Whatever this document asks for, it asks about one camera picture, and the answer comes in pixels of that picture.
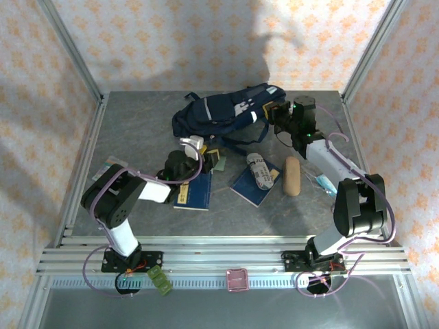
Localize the blue notebook with yellow label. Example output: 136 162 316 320
173 169 213 212

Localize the plain blue notebook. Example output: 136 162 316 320
229 163 283 208

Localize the newspaper print pencil pouch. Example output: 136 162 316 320
246 153 278 191

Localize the brown cork glasses case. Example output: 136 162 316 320
281 156 302 198

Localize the navy blue backpack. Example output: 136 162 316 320
171 83 287 157

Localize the blue face mask pack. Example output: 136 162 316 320
303 171 339 199

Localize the green white paper packet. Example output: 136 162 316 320
92 156 130 181

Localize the green button pad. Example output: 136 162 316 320
146 265 172 295

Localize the pink square tray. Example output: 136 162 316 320
225 269 248 293

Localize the aluminium side rail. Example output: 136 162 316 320
341 92 395 246
51 92 110 247

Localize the aluminium mounting rail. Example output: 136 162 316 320
36 235 411 275

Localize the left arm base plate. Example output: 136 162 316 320
102 251 163 273

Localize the aluminium frame post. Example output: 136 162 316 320
36 0 106 102
342 0 411 102

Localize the slotted grey cable duct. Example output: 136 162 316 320
47 276 344 291

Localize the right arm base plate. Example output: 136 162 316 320
281 251 346 273

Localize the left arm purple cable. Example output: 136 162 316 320
83 150 204 299

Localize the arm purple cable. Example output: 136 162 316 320
296 104 399 299
83 150 204 299

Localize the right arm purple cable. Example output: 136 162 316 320
296 104 399 299

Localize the aluminium lower frame bar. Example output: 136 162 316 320
19 276 52 329
393 273 423 329

